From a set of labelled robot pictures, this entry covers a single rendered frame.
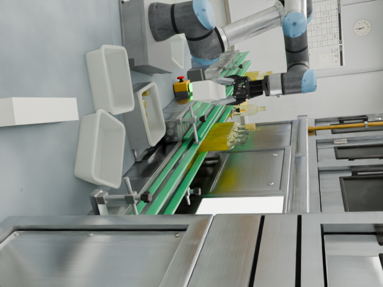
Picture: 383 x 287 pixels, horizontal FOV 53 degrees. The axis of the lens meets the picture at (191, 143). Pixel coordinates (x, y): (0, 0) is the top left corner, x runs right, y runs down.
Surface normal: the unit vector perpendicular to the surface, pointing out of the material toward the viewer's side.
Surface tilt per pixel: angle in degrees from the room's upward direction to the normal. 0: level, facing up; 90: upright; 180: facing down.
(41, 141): 0
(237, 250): 90
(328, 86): 90
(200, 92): 90
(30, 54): 0
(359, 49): 90
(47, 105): 0
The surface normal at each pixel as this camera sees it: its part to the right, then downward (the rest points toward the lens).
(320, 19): -0.26, 0.38
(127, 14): -0.30, 0.05
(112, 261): -0.18, -0.92
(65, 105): 0.95, -0.07
